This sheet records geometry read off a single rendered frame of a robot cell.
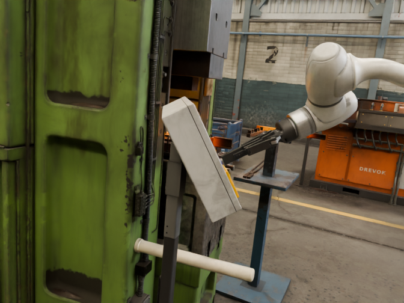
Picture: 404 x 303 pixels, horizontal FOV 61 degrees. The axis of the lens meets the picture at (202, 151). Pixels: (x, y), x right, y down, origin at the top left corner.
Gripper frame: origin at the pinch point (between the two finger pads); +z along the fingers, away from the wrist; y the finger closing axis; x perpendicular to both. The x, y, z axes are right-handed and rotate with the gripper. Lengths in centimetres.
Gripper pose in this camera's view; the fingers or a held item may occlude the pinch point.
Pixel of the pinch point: (232, 155)
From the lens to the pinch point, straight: 107.4
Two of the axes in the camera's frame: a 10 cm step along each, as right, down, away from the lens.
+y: -1.0, -2.1, 9.7
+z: -9.0, 4.3, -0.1
